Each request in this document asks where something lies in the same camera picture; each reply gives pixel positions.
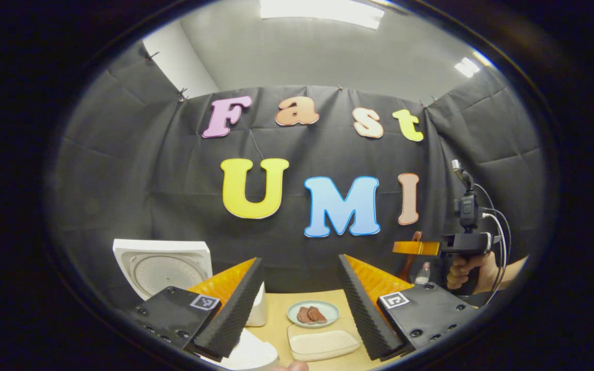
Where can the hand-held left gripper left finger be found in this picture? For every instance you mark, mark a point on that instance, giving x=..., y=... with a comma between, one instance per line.
x=240, y=312

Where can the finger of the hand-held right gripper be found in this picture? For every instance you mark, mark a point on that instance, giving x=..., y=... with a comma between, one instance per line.
x=415, y=248

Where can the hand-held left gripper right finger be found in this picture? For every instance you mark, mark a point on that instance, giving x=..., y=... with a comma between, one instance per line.
x=366, y=312

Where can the brown wooden spoon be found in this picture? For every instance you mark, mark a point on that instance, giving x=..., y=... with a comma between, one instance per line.
x=413, y=252

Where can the white rice cooker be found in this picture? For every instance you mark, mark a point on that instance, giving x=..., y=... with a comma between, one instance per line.
x=163, y=268

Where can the clear plastic water bottle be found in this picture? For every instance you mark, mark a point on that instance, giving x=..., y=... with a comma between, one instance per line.
x=423, y=275

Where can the light green plate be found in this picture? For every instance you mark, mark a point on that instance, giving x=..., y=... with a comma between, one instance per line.
x=330, y=309

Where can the red meat slice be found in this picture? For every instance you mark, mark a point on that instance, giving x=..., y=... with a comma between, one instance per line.
x=317, y=315
x=303, y=315

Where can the small ceiling light panel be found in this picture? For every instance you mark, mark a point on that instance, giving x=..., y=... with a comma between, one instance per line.
x=467, y=67

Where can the large ceiling light panel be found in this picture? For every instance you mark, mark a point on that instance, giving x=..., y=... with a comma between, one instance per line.
x=323, y=11

